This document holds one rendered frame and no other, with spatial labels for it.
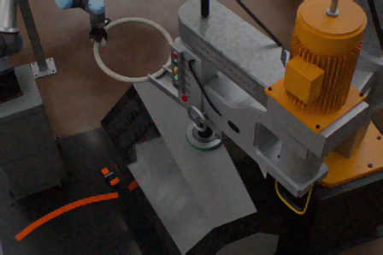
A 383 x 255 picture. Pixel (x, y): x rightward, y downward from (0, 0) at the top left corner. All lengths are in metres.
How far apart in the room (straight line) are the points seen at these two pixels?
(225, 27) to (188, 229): 1.08
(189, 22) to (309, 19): 0.75
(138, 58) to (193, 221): 2.29
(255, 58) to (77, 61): 2.85
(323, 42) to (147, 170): 1.63
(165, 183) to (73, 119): 1.60
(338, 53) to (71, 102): 3.06
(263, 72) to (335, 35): 0.50
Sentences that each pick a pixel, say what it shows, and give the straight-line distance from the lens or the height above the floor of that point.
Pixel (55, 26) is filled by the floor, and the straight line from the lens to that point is 5.35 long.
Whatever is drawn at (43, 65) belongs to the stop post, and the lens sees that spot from 4.88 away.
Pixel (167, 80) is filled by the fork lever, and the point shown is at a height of 1.02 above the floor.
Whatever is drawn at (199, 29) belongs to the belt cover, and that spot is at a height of 1.74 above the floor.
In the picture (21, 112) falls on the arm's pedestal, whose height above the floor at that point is 0.83.
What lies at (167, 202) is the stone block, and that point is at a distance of 3.02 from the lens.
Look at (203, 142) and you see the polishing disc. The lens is 3.06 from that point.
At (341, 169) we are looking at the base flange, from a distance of 3.18.
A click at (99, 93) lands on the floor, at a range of 4.62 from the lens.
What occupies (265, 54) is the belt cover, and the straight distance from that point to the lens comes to 2.32.
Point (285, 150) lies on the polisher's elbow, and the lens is 2.36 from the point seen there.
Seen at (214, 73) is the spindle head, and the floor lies 1.46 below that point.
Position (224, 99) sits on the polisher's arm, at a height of 1.43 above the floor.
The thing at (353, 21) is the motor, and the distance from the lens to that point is 1.89.
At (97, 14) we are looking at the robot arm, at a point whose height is 1.36.
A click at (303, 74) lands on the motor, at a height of 2.00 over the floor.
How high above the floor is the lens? 3.30
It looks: 50 degrees down
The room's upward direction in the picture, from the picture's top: 2 degrees counter-clockwise
